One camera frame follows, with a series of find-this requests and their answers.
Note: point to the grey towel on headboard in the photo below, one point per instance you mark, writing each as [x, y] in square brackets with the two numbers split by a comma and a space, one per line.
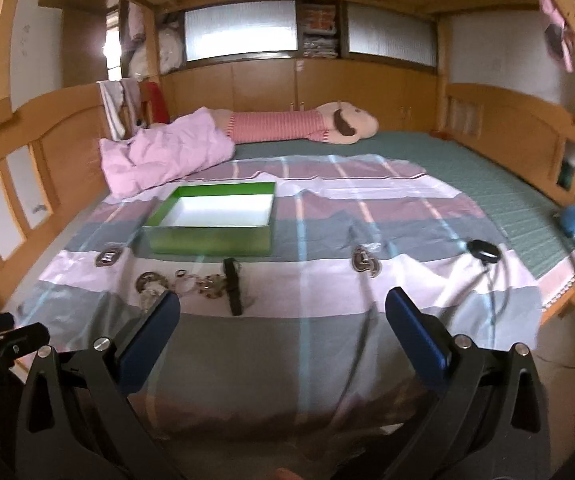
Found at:
[121, 101]

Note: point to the folded linens on shelf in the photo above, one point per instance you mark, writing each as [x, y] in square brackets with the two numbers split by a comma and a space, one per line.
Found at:
[317, 27]

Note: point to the striped plush doll pillow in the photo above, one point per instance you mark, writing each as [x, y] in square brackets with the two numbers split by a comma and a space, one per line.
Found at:
[340, 123]

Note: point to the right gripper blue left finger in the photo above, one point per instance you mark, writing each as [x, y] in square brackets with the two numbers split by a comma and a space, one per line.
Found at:
[143, 340]

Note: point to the black watch with strap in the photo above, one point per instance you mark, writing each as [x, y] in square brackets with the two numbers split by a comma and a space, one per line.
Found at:
[231, 269]

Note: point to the green bed mattress cover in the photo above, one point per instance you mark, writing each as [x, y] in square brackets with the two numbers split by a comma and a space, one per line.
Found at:
[523, 214]

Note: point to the wooden bed footboard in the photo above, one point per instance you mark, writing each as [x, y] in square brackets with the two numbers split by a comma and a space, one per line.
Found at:
[532, 138]

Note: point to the pink crumpled quilt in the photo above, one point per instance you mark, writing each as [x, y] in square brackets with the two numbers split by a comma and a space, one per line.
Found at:
[162, 154]

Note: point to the green cardboard box tray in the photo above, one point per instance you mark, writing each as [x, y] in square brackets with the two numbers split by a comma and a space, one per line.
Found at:
[214, 220]

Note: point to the wooden wall cabinets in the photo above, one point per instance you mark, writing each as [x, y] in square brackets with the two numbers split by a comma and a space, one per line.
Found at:
[401, 99]

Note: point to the red cloth on chair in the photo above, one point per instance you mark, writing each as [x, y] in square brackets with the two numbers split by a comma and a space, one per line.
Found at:
[153, 103]

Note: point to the wooden bed headboard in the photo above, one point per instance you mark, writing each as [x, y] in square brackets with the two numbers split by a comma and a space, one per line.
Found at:
[49, 172]

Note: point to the pink cloth hanging right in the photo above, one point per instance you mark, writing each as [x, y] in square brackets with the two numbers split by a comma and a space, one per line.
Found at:
[557, 37]

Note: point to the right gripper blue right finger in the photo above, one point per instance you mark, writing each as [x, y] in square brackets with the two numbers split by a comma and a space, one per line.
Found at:
[424, 339]

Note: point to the striped pastel bed sheet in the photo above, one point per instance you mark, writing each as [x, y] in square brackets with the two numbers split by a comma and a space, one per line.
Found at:
[312, 347]

